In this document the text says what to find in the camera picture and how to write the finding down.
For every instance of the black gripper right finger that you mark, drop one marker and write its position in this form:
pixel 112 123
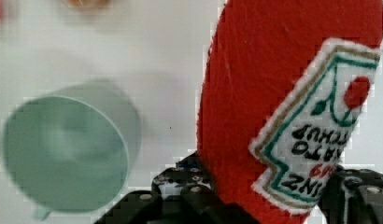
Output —
pixel 353 197

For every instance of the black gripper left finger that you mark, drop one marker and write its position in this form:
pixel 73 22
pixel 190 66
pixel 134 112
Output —
pixel 187 172

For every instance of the red plush ketchup bottle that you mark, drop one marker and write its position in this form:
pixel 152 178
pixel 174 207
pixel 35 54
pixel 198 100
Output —
pixel 285 84

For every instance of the green plastic cup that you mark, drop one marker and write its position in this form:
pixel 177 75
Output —
pixel 72 150

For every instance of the plush orange half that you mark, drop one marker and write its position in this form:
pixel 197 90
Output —
pixel 87 3

